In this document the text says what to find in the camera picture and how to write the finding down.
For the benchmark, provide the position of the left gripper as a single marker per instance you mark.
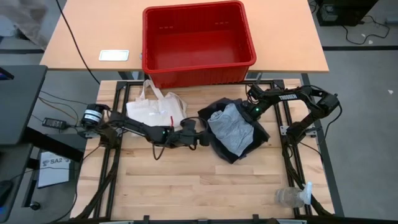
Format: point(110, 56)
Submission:
point(188, 135)

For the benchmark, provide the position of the black aluminium table frame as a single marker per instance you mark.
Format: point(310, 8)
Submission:
point(111, 193)

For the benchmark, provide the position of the light grey shirt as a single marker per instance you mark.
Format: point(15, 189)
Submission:
point(231, 130)

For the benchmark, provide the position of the cream canvas tote bag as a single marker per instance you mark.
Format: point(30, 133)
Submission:
point(155, 112)

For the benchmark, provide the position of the black equipment box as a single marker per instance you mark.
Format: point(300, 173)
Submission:
point(342, 12)

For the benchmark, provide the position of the black garment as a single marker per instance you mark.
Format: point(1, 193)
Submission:
point(261, 137)

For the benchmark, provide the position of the red plastic laundry bin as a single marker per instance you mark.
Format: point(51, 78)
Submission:
point(199, 40)

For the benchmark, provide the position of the person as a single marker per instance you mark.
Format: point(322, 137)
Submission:
point(28, 18)

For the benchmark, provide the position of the light wooden desk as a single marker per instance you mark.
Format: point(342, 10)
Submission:
point(280, 31)

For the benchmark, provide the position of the black caster wheel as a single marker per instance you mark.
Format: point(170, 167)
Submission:
point(35, 205)

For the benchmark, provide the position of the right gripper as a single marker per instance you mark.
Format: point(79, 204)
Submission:
point(253, 111)

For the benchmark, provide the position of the grey power brick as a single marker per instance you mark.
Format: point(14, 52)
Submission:
point(88, 134)

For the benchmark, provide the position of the white smartphone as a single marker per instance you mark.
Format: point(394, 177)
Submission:
point(113, 55)

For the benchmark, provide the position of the white printed paper sheet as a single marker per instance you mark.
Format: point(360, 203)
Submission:
point(54, 171)

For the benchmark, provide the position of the clear plastic spray bottle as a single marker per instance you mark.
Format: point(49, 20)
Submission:
point(289, 197)

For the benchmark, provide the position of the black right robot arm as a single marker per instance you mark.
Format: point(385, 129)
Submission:
point(306, 99)

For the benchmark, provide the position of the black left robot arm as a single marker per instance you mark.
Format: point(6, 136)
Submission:
point(136, 127)

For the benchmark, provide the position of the black power adapter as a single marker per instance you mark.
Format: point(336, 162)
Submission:
point(53, 123)

